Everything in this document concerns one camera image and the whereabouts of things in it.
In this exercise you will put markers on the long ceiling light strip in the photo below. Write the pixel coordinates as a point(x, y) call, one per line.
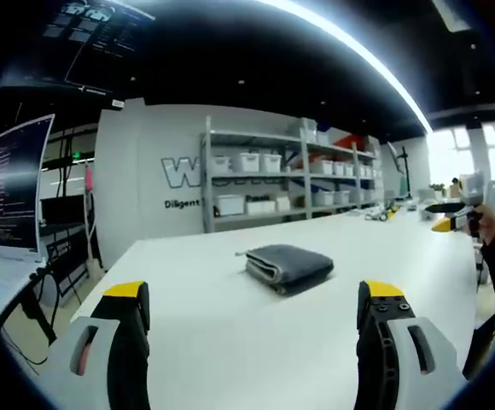
point(360, 55)

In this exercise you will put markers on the pink hanging tool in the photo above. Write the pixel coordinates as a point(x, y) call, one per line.
point(89, 181)

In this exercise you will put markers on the black floor stand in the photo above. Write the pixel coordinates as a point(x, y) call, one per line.
point(405, 171)

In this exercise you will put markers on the white storage bin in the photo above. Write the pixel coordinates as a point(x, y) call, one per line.
point(229, 205)
point(271, 162)
point(246, 162)
point(325, 197)

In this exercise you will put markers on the white side desk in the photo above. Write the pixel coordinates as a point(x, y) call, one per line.
point(0, 282)

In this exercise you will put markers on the person's right hand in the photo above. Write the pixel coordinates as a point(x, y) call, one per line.
point(482, 226)

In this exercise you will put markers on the computer monitor with text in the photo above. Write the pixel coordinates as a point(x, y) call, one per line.
point(8, 188)

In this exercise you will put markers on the ceiling-mounted dark screen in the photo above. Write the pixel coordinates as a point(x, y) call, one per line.
point(83, 40)

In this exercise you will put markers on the grey metal storage shelf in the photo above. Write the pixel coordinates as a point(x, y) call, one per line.
point(292, 171)

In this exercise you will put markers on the grey towel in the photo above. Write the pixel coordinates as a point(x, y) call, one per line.
point(288, 267)

